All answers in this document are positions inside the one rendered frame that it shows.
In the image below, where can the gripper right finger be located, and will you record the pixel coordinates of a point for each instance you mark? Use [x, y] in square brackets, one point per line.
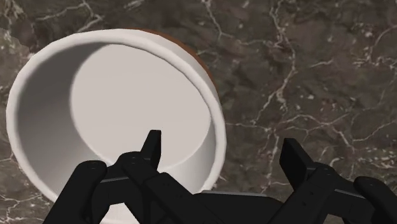
[313, 189]

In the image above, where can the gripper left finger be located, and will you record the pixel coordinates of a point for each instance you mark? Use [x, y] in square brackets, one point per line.
[136, 186]

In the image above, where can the white bowl with brown outside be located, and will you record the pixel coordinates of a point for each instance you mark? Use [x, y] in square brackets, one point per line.
[124, 102]

